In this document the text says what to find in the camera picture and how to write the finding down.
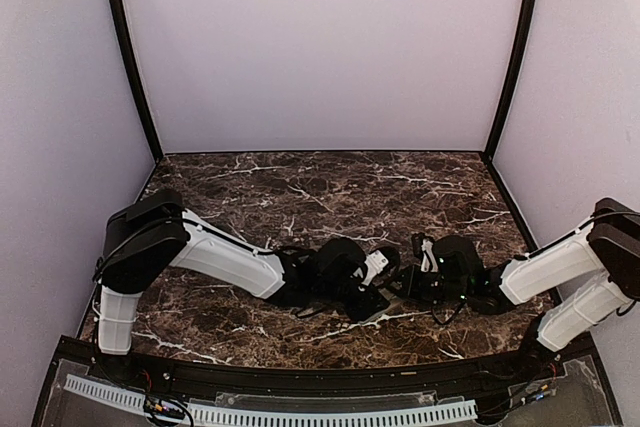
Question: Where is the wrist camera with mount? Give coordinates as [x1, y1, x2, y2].
[362, 246, 401, 286]
[411, 233, 439, 273]

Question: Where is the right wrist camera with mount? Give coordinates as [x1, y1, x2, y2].
[411, 233, 439, 273]

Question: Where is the black frame post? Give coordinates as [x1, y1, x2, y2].
[483, 0, 536, 164]
[108, 0, 164, 163]

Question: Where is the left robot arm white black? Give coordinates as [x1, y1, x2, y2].
[93, 189, 400, 383]

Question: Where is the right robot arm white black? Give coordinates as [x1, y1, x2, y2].
[389, 198, 639, 381]

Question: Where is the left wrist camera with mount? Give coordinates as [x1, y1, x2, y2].
[362, 246, 401, 286]

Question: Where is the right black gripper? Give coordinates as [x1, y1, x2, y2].
[383, 265, 470, 307]

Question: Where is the left black frame post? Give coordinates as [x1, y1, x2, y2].
[108, 0, 164, 163]

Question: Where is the white slotted cable duct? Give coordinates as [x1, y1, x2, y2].
[64, 375, 477, 427]

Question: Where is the black front rail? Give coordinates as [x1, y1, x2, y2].
[54, 336, 596, 403]

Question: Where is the right black frame post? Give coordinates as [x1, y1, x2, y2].
[483, 0, 536, 164]

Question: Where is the grey remote control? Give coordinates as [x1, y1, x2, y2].
[366, 290, 404, 322]

